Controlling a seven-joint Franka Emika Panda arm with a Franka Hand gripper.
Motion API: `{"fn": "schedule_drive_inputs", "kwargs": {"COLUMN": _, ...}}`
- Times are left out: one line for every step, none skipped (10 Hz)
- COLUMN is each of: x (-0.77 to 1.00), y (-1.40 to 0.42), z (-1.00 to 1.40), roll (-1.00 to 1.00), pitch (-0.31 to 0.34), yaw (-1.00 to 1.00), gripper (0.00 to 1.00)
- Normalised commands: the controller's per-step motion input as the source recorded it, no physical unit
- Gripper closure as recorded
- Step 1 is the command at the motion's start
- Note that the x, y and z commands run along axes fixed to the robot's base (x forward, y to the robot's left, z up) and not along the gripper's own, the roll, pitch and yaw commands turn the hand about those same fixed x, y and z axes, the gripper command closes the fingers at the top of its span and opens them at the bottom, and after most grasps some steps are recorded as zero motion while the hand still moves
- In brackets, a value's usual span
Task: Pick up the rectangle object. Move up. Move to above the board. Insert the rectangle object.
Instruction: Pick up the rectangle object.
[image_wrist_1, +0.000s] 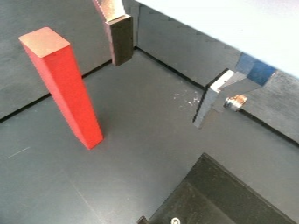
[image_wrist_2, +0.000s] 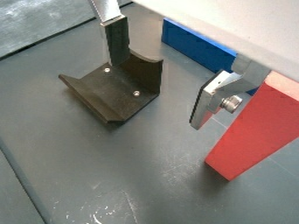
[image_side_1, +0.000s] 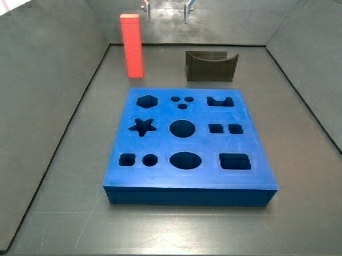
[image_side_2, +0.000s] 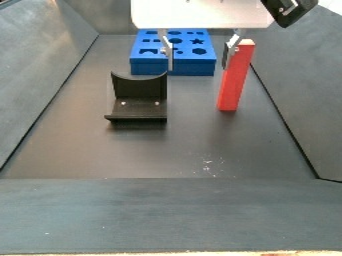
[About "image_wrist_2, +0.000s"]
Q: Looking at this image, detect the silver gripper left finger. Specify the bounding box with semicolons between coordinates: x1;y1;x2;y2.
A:
88;0;130;66

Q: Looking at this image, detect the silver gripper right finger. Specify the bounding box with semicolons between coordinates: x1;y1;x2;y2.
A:
190;54;271;130

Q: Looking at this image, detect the red rectangular block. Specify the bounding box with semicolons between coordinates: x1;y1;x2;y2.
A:
206;72;299;180

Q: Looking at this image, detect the blue shape sorting board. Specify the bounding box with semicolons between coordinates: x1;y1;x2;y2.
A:
162;17;259;96

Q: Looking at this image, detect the black curved cradle block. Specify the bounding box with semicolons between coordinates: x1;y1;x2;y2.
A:
59;52;165;123

